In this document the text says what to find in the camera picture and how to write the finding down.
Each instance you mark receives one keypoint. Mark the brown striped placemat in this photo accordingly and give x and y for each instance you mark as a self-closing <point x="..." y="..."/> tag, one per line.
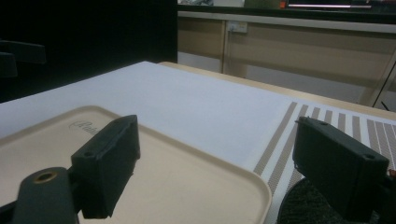
<point x="376" y="130"/>

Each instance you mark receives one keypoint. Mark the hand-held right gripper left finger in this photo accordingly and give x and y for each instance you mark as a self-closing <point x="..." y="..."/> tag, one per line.
<point x="106" y="161"/>

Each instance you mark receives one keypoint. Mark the black curtain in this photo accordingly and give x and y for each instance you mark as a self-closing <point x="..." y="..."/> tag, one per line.
<point x="93" y="31"/>

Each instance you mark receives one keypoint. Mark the wooden cabinet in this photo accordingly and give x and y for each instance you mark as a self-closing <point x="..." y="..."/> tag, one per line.
<point x="311" y="46"/>

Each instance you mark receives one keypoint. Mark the light wooden table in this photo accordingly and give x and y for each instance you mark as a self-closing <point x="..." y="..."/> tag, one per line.
<point x="280" y="90"/>

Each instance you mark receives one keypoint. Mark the black metal stand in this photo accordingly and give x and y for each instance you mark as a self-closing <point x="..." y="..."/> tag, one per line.
<point x="384" y="87"/>

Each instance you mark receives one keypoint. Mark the beige plastic tray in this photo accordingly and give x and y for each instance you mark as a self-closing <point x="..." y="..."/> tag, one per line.
<point x="186" y="186"/>

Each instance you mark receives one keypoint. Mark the black round plate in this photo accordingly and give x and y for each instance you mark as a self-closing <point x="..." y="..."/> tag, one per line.
<point x="305" y="205"/>

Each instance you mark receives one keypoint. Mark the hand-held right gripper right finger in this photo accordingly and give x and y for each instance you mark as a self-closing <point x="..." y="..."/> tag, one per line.
<point x="339" y="168"/>

